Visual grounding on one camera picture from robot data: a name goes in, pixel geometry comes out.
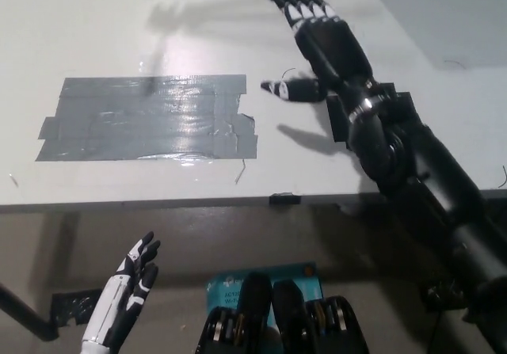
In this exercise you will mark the teal router box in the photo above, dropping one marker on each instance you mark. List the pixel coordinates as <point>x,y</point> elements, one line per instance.
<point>226,286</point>

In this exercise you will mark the grey duct tape patch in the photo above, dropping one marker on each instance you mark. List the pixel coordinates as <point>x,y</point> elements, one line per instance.
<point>119,120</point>

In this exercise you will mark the black table leg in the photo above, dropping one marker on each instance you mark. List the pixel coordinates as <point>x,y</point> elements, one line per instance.
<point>24,314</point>

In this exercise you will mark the black floor tape patch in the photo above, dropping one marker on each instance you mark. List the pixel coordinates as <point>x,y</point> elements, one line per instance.
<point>73,306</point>

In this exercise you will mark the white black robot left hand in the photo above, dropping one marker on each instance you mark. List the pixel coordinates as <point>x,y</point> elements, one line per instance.
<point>115,302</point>

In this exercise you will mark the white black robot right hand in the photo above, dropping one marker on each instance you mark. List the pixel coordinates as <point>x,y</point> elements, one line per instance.
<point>332,49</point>

